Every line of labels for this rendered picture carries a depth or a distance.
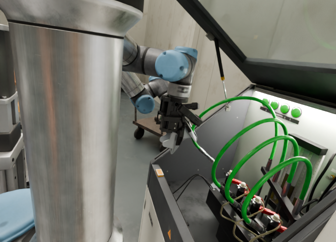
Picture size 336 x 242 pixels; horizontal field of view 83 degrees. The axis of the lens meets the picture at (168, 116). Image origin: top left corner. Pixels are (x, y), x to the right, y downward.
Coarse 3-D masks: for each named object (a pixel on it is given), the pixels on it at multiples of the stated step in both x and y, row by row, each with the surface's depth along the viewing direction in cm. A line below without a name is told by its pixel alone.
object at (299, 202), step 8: (288, 160) 53; (296, 160) 53; (304, 160) 54; (272, 168) 53; (280, 168) 52; (264, 176) 52; (256, 184) 53; (304, 184) 60; (304, 192) 60; (248, 200) 53; (296, 200) 62; (296, 208) 62; (248, 224) 56; (256, 224) 58; (264, 232) 60
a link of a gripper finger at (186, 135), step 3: (189, 126) 85; (186, 129) 86; (186, 132) 85; (189, 132) 84; (192, 132) 84; (183, 135) 85; (186, 135) 85; (189, 135) 85; (192, 135) 84; (183, 138) 85; (192, 138) 84; (195, 138) 85; (195, 141) 85
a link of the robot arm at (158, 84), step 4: (152, 76) 88; (152, 80) 88; (156, 80) 87; (160, 80) 87; (164, 80) 88; (152, 84) 87; (156, 84) 87; (160, 84) 87; (164, 84) 87; (152, 88) 87; (156, 88) 87; (160, 88) 87; (164, 88) 87; (156, 92) 88; (160, 92) 87; (164, 92) 86
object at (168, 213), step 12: (156, 168) 102; (156, 180) 95; (156, 192) 94; (168, 192) 86; (156, 204) 93; (168, 204) 79; (168, 216) 77; (180, 216) 74; (180, 228) 68; (168, 240) 76; (180, 240) 65; (192, 240) 65
